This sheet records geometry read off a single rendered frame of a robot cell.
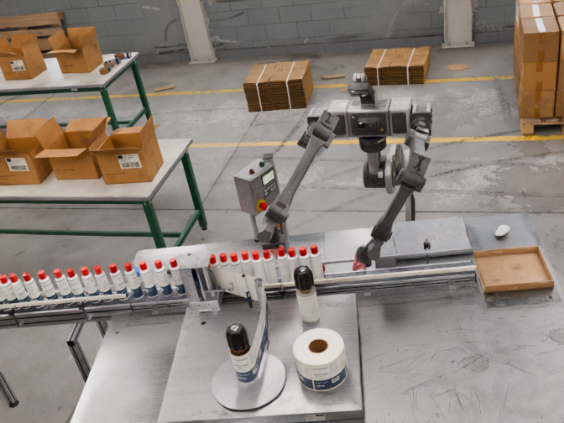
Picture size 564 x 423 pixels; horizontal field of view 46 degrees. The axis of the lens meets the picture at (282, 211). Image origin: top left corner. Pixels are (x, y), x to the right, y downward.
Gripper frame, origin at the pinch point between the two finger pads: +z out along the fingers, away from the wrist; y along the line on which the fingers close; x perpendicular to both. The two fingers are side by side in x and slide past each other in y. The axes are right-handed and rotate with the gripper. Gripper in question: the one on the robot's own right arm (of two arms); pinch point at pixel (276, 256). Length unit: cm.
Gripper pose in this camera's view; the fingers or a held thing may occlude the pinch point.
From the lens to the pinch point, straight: 286.0
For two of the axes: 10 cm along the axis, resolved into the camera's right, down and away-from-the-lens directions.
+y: 9.9, -1.1, -1.3
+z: 1.6, 8.4, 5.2
